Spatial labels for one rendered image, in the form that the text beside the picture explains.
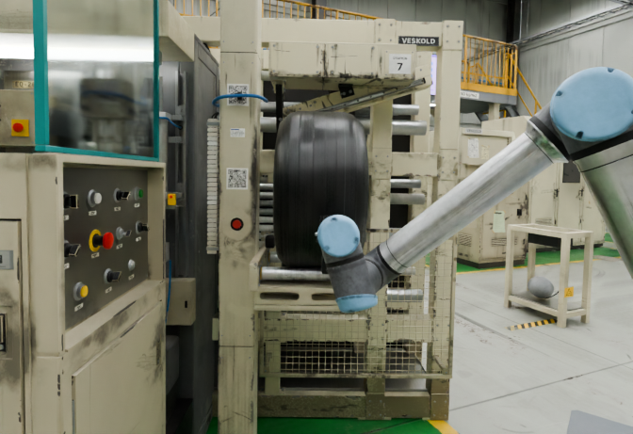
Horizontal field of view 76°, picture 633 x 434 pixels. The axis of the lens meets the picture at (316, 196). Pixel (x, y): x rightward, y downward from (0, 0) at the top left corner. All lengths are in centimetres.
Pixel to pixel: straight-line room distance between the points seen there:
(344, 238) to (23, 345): 64
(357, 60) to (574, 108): 113
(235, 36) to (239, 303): 93
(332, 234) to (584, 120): 50
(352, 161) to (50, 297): 83
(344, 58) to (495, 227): 468
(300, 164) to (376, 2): 1215
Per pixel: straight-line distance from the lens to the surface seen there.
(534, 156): 92
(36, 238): 89
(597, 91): 77
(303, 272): 139
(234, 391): 164
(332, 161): 124
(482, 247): 601
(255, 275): 136
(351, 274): 90
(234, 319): 154
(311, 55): 175
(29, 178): 90
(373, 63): 176
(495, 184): 93
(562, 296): 404
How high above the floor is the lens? 124
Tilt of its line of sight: 3 degrees down
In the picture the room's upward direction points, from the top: 1 degrees clockwise
